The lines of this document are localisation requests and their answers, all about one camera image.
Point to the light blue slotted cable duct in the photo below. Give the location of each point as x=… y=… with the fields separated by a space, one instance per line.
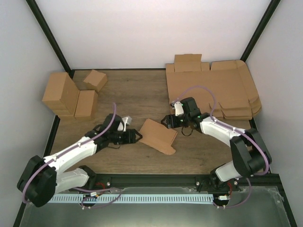
x=136 y=198

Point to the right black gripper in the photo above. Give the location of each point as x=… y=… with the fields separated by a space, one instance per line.
x=171 y=120

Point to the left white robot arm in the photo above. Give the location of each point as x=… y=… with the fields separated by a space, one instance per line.
x=43 y=177

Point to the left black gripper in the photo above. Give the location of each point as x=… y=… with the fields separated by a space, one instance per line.
x=131 y=137

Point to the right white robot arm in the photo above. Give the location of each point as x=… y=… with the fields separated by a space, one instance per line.
x=250 y=155

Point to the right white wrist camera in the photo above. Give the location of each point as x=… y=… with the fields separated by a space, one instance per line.
x=178 y=107

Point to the black aluminium frame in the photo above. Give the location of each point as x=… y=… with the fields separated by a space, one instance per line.
x=165 y=180

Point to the small tilted cardboard box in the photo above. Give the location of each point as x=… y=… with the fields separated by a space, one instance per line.
x=95 y=80

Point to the clear plastic sheet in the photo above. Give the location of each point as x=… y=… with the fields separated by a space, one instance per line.
x=264 y=208

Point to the tall folded cardboard box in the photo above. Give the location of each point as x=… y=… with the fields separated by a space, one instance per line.
x=61 y=95

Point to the stack of flat cardboard blanks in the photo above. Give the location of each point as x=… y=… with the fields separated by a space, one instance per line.
x=224 y=88

